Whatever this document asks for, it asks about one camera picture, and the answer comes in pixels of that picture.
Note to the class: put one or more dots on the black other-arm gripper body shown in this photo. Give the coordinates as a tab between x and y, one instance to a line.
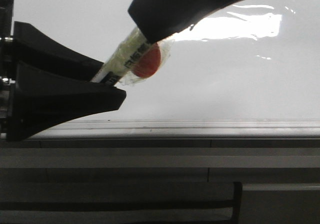
8	67

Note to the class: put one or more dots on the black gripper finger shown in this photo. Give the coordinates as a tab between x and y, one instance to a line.
159	19
40	100
38	50

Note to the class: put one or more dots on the white whiteboard marker with tape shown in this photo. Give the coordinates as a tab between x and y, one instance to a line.
134	60

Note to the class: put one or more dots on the grey metal table frame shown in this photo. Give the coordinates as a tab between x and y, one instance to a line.
224	180

